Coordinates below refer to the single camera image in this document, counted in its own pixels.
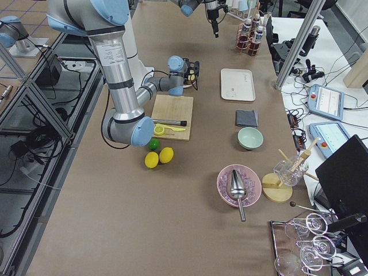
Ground wooden mug tree stand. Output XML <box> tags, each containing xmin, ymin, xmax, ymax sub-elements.
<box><xmin>262</xmin><ymin>137</ymin><xmax>320</xmax><ymax>203</ymax></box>

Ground mint green bowl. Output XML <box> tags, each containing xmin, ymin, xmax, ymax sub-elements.
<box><xmin>237</xmin><ymin>127</ymin><xmax>264</xmax><ymax>150</ymax></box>

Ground tea bottle front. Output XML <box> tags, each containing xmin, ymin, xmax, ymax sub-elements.
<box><xmin>239</xmin><ymin>18</ymin><xmax>252</xmax><ymax>48</ymax></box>

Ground wine glass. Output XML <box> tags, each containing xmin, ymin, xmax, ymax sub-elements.
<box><xmin>274</xmin><ymin>246</ymin><xmax>324</xmax><ymax>275</ymax></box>
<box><xmin>296</xmin><ymin>235</ymin><xmax>336</xmax><ymax>259</ymax></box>
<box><xmin>285</xmin><ymin>213</ymin><xmax>328</xmax><ymax>240</ymax></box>

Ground grey folded cloth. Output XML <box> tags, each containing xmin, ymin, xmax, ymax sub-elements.
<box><xmin>235</xmin><ymin>109</ymin><xmax>258</xmax><ymax>127</ymax></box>

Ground yellow plastic knife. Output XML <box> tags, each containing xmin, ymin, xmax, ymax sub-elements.
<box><xmin>155</xmin><ymin>124</ymin><xmax>186</xmax><ymax>132</ymax></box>

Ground white wire cup rack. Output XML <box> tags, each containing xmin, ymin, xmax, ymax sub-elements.
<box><xmin>225</xmin><ymin>0</ymin><xmax>259</xmax><ymax>21</ymax></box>

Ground dark tea bottle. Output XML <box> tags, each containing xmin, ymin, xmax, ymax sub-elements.
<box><xmin>251</xmin><ymin>13</ymin><xmax>260</xmax><ymax>31</ymax></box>

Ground steel muddler rod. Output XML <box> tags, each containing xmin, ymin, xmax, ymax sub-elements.
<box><xmin>153</xmin><ymin>119</ymin><xmax>187</xmax><ymax>127</ymax></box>

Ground metal scoop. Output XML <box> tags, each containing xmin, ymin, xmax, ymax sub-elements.
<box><xmin>228</xmin><ymin>169</ymin><xmax>246</xmax><ymax>222</ymax></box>

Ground glass mug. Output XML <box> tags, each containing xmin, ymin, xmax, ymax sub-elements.
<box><xmin>273</xmin><ymin>156</ymin><xmax>309</xmax><ymax>186</ymax></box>

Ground green lime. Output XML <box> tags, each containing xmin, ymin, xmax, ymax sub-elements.
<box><xmin>148</xmin><ymin>138</ymin><xmax>160</xmax><ymax>151</ymax></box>

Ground wooden cutting board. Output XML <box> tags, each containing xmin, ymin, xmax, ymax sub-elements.
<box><xmin>151</xmin><ymin>95</ymin><xmax>194</xmax><ymax>141</ymax></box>

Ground pink bowl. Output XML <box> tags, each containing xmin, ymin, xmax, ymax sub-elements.
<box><xmin>217</xmin><ymin>164</ymin><xmax>262</xmax><ymax>208</ymax></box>

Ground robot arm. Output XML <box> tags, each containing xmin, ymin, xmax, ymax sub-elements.
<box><xmin>47</xmin><ymin>1</ymin><xmax>191</xmax><ymax>147</ymax></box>
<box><xmin>171</xmin><ymin>0</ymin><xmax>229</xmax><ymax>38</ymax></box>

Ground copper wire bottle rack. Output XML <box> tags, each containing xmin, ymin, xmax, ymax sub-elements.
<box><xmin>236</xmin><ymin>22</ymin><xmax>264</xmax><ymax>56</ymax></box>

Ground black thermos flask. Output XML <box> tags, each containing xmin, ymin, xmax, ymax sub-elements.
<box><xmin>299</xmin><ymin>25</ymin><xmax>320</xmax><ymax>57</ymax></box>

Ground metal glass tray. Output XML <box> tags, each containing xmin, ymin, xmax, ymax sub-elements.
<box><xmin>270</xmin><ymin>221</ymin><xmax>344</xmax><ymax>275</ymax></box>

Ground tea bottle middle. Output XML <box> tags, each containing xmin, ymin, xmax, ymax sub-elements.
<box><xmin>248</xmin><ymin>26</ymin><xmax>263</xmax><ymax>56</ymax></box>

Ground blue teach pendant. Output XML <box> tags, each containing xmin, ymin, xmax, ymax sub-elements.
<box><xmin>307</xmin><ymin>85</ymin><xmax>344</xmax><ymax>121</ymax></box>
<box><xmin>309</xmin><ymin>121</ymin><xmax>350</xmax><ymax>158</ymax></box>

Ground black monitor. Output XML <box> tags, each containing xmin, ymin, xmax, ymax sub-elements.
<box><xmin>315</xmin><ymin>135</ymin><xmax>367</xmax><ymax>219</ymax></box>

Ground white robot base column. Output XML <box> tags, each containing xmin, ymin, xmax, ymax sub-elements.
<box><xmin>122</xmin><ymin>11</ymin><xmax>154</xmax><ymax>90</ymax></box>

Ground cream serving tray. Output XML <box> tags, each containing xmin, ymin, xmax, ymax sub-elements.
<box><xmin>220</xmin><ymin>68</ymin><xmax>256</xmax><ymax>102</ymax></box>

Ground aluminium frame post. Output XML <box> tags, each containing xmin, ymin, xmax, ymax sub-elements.
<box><xmin>275</xmin><ymin>0</ymin><xmax>325</xmax><ymax>90</ymax></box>

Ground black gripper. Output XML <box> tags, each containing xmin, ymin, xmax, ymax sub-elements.
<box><xmin>183</xmin><ymin>58</ymin><xmax>200</xmax><ymax>86</ymax></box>
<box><xmin>205</xmin><ymin>0</ymin><xmax>229</xmax><ymax>38</ymax></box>

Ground yellow lemon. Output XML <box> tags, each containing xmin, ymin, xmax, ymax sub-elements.
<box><xmin>159</xmin><ymin>147</ymin><xmax>174</xmax><ymax>164</ymax></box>
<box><xmin>144</xmin><ymin>152</ymin><xmax>159</xmax><ymax>169</ymax></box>

